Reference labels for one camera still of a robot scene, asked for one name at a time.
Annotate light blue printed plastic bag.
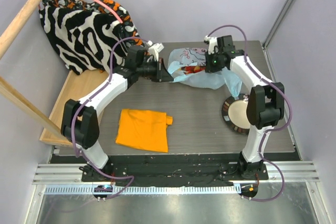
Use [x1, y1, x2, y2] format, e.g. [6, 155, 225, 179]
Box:
[167, 47, 242, 97]

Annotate orange folded cloth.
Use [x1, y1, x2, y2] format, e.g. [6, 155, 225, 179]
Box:
[116, 109, 173, 153]

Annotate wooden rack frame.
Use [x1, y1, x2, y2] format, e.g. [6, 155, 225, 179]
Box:
[1, 0, 107, 150]

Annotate round plate with dark rim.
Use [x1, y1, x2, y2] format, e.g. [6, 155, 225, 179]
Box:
[221, 93, 250, 135]

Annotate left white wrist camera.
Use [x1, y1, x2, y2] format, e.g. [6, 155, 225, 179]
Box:
[146, 40, 164, 62]

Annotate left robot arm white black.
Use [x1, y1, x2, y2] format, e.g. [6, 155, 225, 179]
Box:
[60, 43, 173, 182]

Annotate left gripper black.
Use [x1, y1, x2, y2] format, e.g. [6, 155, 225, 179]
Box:
[136, 58, 173, 83]

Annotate zebra pattern fabric bag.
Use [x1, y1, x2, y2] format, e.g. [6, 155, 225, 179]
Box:
[39, 0, 145, 75]

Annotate aluminium rail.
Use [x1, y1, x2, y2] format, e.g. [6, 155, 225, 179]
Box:
[33, 162, 320, 199]

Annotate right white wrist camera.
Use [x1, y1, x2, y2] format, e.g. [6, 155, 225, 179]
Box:
[204, 36, 218, 55]

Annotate fake lychee bunch red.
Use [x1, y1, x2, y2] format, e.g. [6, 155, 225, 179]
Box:
[181, 65, 205, 74]

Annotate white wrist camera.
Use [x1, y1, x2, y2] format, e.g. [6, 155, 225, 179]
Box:
[204, 36, 218, 55]
[146, 40, 164, 62]

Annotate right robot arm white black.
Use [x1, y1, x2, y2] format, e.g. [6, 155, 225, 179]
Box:
[204, 36, 285, 179]

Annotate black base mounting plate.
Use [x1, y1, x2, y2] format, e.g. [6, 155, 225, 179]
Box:
[79, 154, 269, 187]

